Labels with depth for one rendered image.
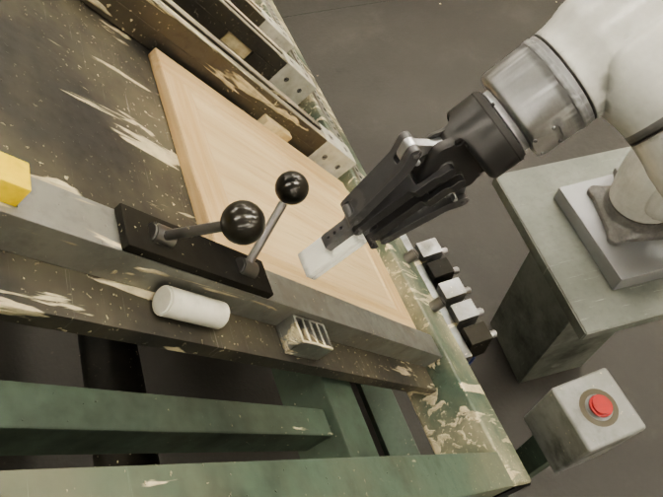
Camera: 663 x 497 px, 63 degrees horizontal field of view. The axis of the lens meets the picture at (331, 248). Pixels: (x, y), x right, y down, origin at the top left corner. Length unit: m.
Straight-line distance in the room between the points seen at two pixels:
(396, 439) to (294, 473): 1.28
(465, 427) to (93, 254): 0.76
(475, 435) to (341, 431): 0.35
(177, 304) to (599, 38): 0.42
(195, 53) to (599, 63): 0.69
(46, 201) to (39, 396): 0.16
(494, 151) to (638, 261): 1.02
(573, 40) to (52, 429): 0.51
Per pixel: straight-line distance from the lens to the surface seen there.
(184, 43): 0.99
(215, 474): 0.43
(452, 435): 1.08
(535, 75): 0.48
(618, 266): 1.45
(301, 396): 0.82
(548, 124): 0.49
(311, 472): 0.53
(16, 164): 0.47
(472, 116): 0.49
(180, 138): 0.80
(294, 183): 0.59
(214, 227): 0.48
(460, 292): 1.32
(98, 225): 0.51
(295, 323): 0.68
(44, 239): 0.48
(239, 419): 0.65
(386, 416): 1.79
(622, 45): 0.49
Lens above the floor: 1.89
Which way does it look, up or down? 56 degrees down
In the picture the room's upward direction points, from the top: straight up
